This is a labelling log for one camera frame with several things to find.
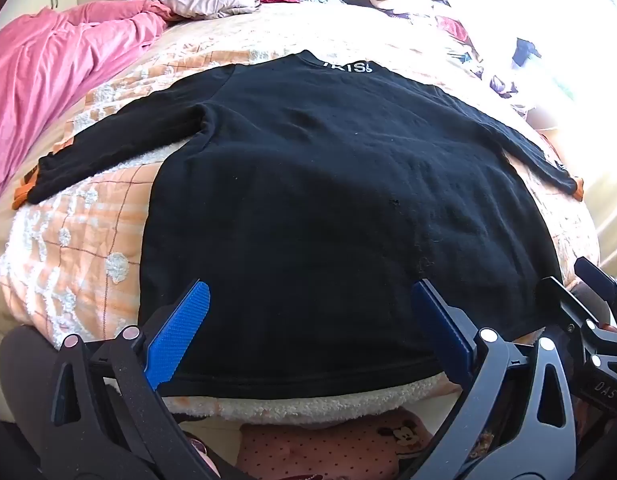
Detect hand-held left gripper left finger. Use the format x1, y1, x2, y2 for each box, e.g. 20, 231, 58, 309
41, 280, 224, 480

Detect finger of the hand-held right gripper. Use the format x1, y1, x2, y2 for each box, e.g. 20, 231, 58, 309
535, 276, 617, 413
573, 256, 617, 333

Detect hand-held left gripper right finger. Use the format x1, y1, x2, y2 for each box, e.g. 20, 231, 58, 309
411, 277, 579, 480

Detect black sweater with orange cuffs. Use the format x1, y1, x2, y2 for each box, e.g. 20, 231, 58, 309
26, 50, 586, 402

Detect pile of mixed clothes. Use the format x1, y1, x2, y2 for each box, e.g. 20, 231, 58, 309
368, 0, 544, 111

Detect orange plaid fleece blanket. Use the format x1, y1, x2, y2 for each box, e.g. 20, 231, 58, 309
0, 2, 601, 423

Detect pink dotted pajama top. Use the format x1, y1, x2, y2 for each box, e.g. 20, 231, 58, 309
183, 407, 439, 480

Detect pink duvet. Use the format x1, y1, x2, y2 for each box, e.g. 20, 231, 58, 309
0, 0, 182, 211

